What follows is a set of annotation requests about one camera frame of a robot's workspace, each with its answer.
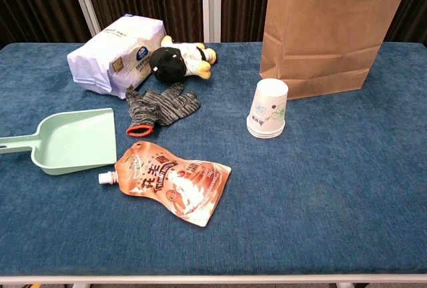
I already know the stack of white paper cups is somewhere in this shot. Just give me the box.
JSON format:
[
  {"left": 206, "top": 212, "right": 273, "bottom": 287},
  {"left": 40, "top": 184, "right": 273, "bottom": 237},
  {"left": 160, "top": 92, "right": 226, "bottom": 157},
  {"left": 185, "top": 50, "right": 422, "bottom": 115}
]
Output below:
[{"left": 246, "top": 79, "right": 289, "bottom": 140}]

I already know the grey striped knit glove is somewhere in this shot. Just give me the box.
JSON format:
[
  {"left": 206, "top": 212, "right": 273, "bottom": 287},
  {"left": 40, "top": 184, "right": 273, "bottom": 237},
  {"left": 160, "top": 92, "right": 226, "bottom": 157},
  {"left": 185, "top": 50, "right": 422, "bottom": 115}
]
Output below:
[{"left": 125, "top": 82, "right": 201, "bottom": 137}]

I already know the orange peanut butter pouch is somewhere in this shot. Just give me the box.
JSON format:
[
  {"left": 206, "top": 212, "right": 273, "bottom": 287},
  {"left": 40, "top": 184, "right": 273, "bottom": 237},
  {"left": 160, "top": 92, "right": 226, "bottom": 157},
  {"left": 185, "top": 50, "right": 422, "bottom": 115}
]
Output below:
[{"left": 97, "top": 141, "right": 232, "bottom": 228}]

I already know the black and white plush toy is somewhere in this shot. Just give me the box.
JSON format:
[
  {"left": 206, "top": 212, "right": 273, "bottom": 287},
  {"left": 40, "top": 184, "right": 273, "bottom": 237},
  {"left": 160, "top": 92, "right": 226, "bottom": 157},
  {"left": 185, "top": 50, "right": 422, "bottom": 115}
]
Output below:
[{"left": 148, "top": 35, "right": 218, "bottom": 84}]

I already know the blue table cloth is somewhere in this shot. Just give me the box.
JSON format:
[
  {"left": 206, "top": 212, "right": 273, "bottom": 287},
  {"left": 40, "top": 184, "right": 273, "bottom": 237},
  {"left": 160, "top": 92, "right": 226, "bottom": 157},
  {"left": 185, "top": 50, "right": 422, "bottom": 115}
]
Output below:
[{"left": 0, "top": 41, "right": 427, "bottom": 276}]

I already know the white tissue paper pack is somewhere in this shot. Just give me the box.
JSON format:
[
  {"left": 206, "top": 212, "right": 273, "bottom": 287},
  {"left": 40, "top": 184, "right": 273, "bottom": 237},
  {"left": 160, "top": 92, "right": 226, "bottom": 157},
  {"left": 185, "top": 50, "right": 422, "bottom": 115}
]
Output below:
[{"left": 66, "top": 13, "right": 167, "bottom": 100}]

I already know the mint green plastic dustpan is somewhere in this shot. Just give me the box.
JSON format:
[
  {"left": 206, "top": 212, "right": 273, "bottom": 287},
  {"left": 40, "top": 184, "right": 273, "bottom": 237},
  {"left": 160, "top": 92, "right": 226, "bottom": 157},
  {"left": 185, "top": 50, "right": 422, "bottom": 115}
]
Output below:
[{"left": 0, "top": 107, "right": 117, "bottom": 176}]

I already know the brown paper bag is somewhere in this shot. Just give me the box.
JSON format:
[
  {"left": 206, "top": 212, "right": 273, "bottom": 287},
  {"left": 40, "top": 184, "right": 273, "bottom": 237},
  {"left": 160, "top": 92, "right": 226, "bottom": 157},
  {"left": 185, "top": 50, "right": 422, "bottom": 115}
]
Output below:
[{"left": 259, "top": 0, "right": 417, "bottom": 101}]

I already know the upright white frame post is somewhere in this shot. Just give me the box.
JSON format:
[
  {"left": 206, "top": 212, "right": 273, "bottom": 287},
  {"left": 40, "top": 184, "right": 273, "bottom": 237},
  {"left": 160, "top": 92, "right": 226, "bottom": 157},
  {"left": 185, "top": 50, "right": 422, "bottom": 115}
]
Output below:
[{"left": 201, "top": 0, "right": 222, "bottom": 43}]

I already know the white table frame edge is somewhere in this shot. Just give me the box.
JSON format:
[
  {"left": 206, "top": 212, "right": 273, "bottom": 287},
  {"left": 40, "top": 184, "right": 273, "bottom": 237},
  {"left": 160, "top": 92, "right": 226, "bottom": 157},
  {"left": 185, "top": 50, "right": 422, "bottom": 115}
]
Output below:
[{"left": 0, "top": 274, "right": 427, "bottom": 288}]

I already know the slanted white frame post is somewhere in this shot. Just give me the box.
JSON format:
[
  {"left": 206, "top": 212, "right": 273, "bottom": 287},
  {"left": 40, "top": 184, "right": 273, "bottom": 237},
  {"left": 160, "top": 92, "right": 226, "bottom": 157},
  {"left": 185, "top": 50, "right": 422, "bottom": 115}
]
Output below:
[{"left": 65, "top": 0, "right": 102, "bottom": 38}]

